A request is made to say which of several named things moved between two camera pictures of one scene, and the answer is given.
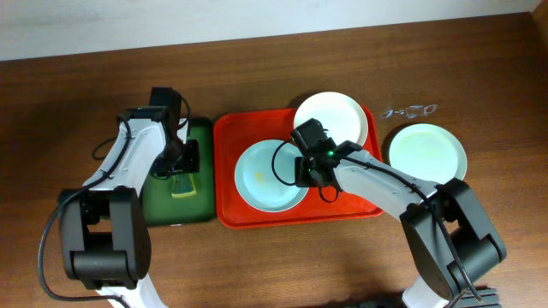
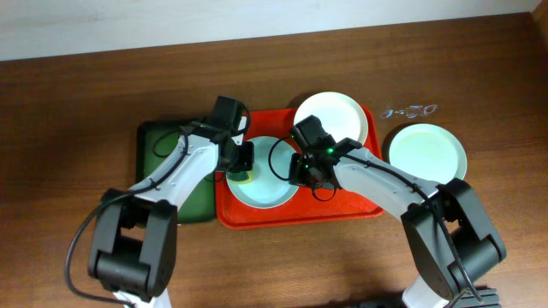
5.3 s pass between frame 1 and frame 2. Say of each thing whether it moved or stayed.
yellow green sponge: moved
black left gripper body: moved
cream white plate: stayed
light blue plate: moved
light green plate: stayed
